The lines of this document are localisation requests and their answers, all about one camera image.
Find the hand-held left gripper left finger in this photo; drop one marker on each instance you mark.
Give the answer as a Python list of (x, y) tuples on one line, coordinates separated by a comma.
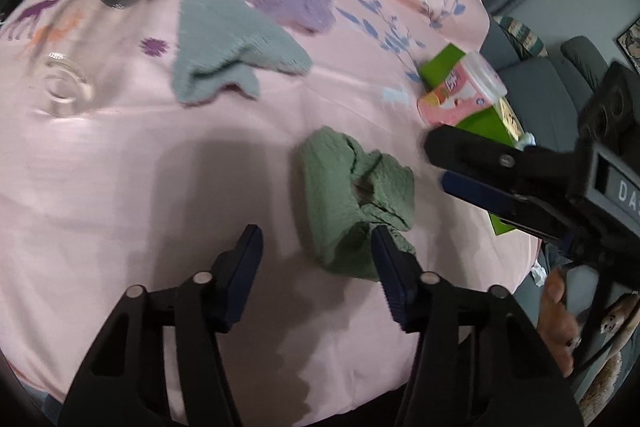
[(242, 272)]

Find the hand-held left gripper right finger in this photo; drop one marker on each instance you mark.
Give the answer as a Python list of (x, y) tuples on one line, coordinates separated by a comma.
[(395, 277)]

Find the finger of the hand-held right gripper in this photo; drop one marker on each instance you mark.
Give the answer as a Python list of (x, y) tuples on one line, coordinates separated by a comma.
[(465, 147), (475, 192)]

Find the green cardboard box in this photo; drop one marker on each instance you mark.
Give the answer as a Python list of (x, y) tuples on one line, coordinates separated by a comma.
[(480, 122)]

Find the green knitted cloth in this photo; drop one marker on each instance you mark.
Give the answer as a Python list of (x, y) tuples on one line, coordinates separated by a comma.
[(335, 197)]

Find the grey knitted cloth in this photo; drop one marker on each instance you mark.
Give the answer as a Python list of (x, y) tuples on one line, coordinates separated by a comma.
[(225, 37)]

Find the person's right hand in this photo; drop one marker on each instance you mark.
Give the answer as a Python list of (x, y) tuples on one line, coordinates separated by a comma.
[(557, 317)]

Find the pink wipes pack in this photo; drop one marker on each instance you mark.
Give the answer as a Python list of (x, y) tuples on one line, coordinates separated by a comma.
[(460, 99)]

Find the pale blue packet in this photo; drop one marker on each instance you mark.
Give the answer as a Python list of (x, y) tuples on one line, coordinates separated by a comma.
[(527, 140)]

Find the grey sofa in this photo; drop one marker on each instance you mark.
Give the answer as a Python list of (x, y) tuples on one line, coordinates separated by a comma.
[(540, 82)]

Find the white crumpled tissue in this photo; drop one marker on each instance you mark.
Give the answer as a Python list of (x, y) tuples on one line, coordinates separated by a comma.
[(539, 272)]

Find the framed picture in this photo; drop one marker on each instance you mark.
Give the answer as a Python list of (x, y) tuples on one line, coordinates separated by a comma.
[(632, 44)]

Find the patterned cushion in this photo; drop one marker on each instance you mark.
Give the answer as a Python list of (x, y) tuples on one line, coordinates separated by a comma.
[(522, 34)]

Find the pink printed bedsheet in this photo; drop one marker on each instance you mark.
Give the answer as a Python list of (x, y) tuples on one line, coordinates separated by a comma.
[(150, 182)]

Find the clear glass jar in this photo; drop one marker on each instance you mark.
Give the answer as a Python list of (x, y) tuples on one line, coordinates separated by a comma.
[(100, 32)]

